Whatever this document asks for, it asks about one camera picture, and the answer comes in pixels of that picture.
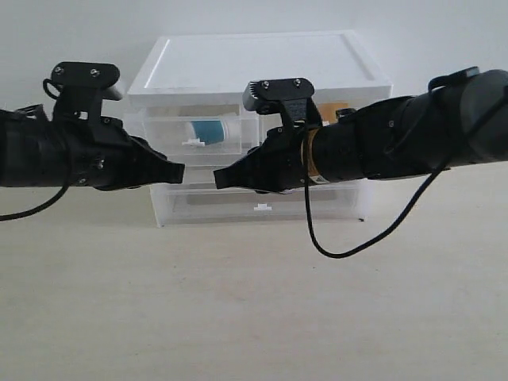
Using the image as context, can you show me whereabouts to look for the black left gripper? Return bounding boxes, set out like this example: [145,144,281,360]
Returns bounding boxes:
[51,114,185,191]

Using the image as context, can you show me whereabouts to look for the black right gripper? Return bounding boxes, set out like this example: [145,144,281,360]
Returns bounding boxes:
[214,126,305,194]

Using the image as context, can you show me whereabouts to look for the white teal pill bottle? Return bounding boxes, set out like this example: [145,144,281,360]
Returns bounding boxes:
[183,117,241,147]

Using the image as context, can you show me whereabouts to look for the yellow cheese wedge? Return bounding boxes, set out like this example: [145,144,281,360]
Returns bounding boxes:
[317,102,349,125]

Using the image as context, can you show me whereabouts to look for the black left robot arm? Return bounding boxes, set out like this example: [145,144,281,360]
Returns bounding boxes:
[1,105,185,191]

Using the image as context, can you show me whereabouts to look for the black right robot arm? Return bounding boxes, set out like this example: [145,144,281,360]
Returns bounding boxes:
[214,67,507,193]

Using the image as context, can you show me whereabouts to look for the clear middle wide drawer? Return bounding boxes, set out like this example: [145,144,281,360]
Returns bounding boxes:
[167,153,244,184]

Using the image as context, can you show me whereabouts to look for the clear wide drawer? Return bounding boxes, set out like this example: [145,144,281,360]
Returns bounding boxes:
[167,153,244,184]
[150,182,371,226]

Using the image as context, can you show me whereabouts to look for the clear bottom wide drawer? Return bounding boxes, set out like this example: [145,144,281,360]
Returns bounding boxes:
[150,182,371,226]

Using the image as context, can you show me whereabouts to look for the white plastic drawer cabinet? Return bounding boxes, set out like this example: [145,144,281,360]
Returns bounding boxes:
[123,33,394,228]

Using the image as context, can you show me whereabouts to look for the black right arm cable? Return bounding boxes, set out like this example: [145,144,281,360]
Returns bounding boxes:
[304,130,508,259]

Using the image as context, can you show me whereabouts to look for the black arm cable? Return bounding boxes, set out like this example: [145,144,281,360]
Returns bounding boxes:
[304,130,508,259]
[0,79,80,222]

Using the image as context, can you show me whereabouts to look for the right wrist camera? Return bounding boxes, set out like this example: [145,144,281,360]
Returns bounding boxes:
[242,78,322,133]

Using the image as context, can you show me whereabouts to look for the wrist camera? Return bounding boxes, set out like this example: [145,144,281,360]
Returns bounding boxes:
[242,78,322,133]
[43,61,123,129]

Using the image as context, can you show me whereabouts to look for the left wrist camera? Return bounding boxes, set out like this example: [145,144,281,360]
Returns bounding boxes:
[43,61,123,129]

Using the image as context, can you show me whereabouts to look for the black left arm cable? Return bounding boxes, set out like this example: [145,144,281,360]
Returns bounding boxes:
[0,79,80,222]

